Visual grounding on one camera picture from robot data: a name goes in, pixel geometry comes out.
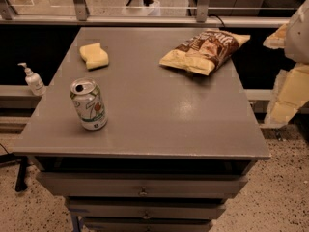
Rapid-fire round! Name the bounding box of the black cable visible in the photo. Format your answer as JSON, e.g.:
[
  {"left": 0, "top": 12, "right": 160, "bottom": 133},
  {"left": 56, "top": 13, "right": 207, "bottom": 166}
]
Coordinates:
[{"left": 208, "top": 14, "right": 227, "bottom": 29}]

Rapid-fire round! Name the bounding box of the black stand leg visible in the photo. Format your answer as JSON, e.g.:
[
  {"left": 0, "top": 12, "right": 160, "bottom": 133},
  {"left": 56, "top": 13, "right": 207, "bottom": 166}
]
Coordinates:
[{"left": 0, "top": 153, "right": 28, "bottom": 192}]

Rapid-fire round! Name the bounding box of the white pump sanitizer bottle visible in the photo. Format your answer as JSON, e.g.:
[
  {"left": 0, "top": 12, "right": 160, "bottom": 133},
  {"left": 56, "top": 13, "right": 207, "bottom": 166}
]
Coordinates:
[{"left": 18, "top": 63, "right": 46, "bottom": 96}]

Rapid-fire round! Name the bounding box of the yellow sponge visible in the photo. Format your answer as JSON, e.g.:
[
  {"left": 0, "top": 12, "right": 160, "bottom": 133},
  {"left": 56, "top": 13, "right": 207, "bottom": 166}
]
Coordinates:
[{"left": 79, "top": 43, "right": 109, "bottom": 70}]

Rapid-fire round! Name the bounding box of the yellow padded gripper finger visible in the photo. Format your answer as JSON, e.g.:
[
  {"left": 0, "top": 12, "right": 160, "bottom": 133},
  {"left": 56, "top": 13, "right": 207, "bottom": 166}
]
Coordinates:
[
  {"left": 263, "top": 24, "right": 287, "bottom": 49},
  {"left": 266, "top": 63, "right": 309, "bottom": 124}
]

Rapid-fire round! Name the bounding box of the top grey drawer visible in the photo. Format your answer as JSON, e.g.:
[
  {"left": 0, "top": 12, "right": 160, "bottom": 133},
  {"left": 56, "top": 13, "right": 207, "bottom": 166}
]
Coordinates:
[{"left": 37, "top": 172, "right": 247, "bottom": 199}]

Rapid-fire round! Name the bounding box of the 7up soda can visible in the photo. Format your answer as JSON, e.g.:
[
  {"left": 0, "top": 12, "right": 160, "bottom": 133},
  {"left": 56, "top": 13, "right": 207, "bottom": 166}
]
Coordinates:
[{"left": 70, "top": 77, "right": 107, "bottom": 131}]

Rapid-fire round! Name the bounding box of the grey drawer cabinet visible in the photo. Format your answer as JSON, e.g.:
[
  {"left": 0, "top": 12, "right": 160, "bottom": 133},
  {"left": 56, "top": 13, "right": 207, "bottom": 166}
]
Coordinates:
[{"left": 12, "top": 26, "right": 272, "bottom": 232}]

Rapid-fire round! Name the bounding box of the middle grey drawer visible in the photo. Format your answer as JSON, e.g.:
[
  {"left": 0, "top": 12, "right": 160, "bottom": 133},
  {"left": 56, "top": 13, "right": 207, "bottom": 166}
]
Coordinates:
[{"left": 66, "top": 199, "right": 225, "bottom": 220}]

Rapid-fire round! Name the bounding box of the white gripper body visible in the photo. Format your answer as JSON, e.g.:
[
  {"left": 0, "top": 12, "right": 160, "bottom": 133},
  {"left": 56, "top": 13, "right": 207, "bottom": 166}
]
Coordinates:
[{"left": 284, "top": 0, "right": 309, "bottom": 64}]

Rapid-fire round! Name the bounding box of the bottom grey drawer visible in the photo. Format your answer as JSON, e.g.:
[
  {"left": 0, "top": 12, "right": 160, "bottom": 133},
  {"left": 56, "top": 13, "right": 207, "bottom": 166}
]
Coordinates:
[{"left": 84, "top": 218, "right": 212, "bottom": 232}]

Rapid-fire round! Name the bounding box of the brown chip bag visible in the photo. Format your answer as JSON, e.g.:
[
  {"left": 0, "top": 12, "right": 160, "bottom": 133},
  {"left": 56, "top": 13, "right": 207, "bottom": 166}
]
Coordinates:
[{"left": 159, "top": 29, "right": 250, "bottom": 76}]

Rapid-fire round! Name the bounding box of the grey drawer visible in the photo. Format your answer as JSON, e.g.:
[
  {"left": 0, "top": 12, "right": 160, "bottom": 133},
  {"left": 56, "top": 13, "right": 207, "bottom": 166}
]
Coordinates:
[
  {"left": 84, "top": 218, "right": 212, "bottom": 232},
  {"left": 37, "top": 172, "right": 247, "bottom": 199},
  {"left": 66, "top": 199, "right": 225, "bottom": 220}
]

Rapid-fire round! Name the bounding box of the metal railing frame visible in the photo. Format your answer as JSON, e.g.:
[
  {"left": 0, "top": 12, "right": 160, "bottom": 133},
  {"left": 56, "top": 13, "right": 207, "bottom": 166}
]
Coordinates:
[{"left": 0, "top": 0, "right": 305, "bottom": 28}]

